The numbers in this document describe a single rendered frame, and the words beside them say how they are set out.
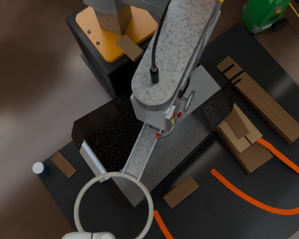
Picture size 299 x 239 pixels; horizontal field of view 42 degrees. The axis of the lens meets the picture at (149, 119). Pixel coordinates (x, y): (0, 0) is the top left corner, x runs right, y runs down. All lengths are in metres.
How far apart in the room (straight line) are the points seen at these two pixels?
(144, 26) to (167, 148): 0.96
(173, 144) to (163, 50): 1.00
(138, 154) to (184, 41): 0.88
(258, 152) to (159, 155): 1.03
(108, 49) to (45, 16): 1.33
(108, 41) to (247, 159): 1.52
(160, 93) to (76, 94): 1.97
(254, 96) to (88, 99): 1.52
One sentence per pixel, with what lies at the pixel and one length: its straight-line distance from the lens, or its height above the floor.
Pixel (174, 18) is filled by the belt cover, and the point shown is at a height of 1.69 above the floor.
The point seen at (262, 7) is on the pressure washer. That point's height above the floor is 0.39.
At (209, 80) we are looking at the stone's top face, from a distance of 2.87.
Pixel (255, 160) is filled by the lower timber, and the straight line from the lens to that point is 3.48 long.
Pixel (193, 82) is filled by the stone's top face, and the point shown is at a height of 0.82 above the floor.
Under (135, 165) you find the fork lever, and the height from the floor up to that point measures 0.98.
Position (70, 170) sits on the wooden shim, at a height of 0.03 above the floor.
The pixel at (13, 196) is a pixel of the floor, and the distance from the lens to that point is 3.78.
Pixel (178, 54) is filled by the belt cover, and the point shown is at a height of 1.69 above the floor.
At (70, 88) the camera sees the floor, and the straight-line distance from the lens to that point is 3.83.
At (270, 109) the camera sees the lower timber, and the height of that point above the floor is 0.12.
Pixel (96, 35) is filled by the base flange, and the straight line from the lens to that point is 3.10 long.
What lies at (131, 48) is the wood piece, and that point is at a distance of 2.96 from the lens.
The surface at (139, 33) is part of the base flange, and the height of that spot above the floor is 0.78.
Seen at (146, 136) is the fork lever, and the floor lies 1.01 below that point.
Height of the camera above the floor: 3.50
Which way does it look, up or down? 75 degrees down
